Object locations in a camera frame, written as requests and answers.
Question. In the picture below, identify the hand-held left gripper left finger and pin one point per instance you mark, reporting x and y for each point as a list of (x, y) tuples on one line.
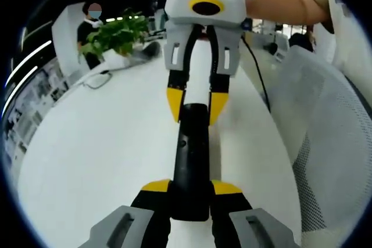
[(125, 224)]

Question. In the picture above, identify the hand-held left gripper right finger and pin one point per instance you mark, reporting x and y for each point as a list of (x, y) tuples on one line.
[(247, 227)]

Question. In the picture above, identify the black remote control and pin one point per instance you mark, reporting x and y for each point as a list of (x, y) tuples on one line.
[(191, 158)]

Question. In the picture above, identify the dark object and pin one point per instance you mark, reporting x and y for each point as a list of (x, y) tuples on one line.
[(151, 50)]

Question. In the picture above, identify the green potted plant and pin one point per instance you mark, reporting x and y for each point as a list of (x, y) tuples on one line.
[(116, 33)]

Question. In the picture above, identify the white mesh office chair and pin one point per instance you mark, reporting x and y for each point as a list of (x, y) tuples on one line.
[(328, 143)]

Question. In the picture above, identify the person's white shirt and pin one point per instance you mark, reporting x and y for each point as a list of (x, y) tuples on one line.
[(343, 27)]

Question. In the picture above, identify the thin ceiling light strip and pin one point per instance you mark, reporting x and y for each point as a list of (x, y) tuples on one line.
[(17, 86), (29, 55)]

